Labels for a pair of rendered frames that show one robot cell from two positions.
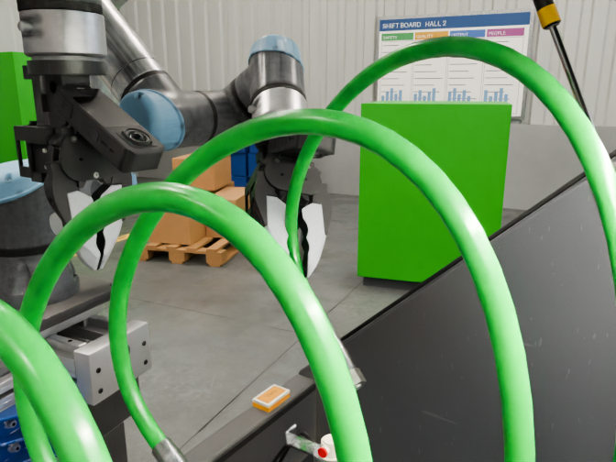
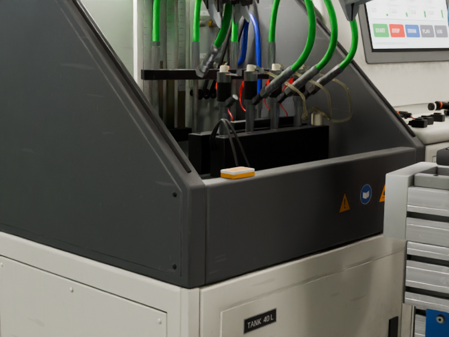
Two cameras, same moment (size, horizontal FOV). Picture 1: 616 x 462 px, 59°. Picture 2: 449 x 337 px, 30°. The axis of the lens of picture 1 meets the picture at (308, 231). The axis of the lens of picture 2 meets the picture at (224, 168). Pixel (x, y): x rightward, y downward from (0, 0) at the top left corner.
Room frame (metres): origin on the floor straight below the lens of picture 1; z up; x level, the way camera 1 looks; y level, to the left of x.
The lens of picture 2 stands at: (2.03, 0.23, 1.18)
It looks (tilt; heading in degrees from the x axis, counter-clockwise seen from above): 9 degrees down; 188
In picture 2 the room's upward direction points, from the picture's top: 1 degrees clockwise
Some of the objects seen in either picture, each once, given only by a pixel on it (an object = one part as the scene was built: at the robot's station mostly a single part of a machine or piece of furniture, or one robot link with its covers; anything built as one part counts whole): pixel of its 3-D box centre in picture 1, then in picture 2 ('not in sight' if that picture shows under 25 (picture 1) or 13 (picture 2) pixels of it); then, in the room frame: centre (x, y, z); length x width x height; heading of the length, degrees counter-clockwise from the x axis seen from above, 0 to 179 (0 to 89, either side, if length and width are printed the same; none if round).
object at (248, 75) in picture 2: not in sight; (253, 122); (0.32, 0.04, 1.00); 0.05 x 0.03 x 0.21; 55
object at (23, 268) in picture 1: (30, 266); not in sight; (0.90, 0.49, 1.09); 0.15 x 0.15 x 0.10
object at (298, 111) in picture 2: not in sight; (301, 117); (0.19, 0.13, 1.00); 0.05 x 0.03 x 0.21; 55
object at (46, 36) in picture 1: (61, 39); not in sight; (0.55, 0.24, 1.44); 0.08 x 0.08 x 0.05
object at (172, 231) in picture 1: (202, 202); not in sight; (4.83, 0.96, 0.39); 1.20 x 0.85 x 0.79; 167
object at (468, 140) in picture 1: (433, 192); not in sight; (3.98, -0.94, 0.65); 0.95 x 0.86 x 1.30; 73
